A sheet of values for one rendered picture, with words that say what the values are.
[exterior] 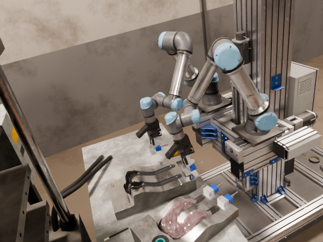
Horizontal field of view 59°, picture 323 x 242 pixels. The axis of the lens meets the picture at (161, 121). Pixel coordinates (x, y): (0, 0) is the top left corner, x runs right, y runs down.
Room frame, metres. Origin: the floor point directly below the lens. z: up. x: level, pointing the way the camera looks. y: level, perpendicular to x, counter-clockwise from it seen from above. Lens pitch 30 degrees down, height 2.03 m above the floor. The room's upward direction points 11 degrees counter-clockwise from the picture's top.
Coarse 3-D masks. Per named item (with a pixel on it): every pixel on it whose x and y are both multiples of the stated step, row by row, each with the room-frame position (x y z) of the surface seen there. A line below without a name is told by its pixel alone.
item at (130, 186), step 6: (162, 168) 1.41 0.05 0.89; (168, 168) 1.41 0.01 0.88; (126, 174) 1.35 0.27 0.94; (132, 174) 1.33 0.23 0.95; (138, 174) 1.34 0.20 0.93; (144, 174) 1.36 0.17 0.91; (150, 174) 1.38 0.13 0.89; (156, 174) 1.37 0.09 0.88; (180, 174) 1.32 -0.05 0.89; (126, 180) 1.34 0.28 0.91; (168, 180) 1.30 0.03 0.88; (174, 180) 1.28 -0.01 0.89; (126, 186) 1.32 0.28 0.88; (132, 186) 1.22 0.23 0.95; (138, 186) 1.23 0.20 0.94; (126, 192) 1.25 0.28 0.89
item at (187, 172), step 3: (201, 162) 1.34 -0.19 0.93; (183, 165) 1.34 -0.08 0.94; (192, 165) 1.32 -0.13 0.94; (195, 165) 1.32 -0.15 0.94; (183, 168) 1.31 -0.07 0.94; (192, 168) 1.31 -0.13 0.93; (195, 168) 1.31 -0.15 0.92; (183, 171) 1.33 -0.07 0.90; (186, 171) 1.29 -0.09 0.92; (189, 171) 1.30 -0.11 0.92; (186, 174) 1.29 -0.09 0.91; (189, 174) 1.29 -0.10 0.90
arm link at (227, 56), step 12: (216, 48) 1.30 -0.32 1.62; (228, 48) 1.25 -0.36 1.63; (216, 60) 1.26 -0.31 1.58; (228, 60) 1.25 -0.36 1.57; (240, 60) 1.27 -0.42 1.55; (228, 72) 1.27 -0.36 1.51; (240, 72) 1.27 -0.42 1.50; (240, 84) 1.27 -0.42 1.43; (252, 84) 1.28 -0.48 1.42; (252, 96) 1.26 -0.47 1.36; (252, 108) 1.26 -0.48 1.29; (264, 108) 1.24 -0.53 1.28; (264, 120) 1.22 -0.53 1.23; (276, 120) 1.22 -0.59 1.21
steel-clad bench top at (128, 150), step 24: (96, 144) 1.99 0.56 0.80; (120, 144) 1.92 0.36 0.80; (144, 144) 1.85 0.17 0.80; (168, 144) 1.79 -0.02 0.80; (120, 168) 1.61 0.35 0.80; (96, 192) 1.41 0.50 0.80; (96, 216) 1.20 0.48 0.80; (144, 216) 1.13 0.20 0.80; (120, 240) 1.00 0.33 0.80; (216, 240) 0.90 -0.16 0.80; (240, 240) 0.87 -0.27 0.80
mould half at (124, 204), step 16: (176, 160) 1.46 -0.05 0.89; (144, 176) 1.34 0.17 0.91; (160, 176) 1.35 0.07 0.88; (192, 176) 1.28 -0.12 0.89; (112, 192) 1.31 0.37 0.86; (144, 192) 1.19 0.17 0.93; (160, 192) 1.21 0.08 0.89; (176, 192) 1.23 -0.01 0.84; (128, 208) 1.16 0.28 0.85; (144, 208) 1.18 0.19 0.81
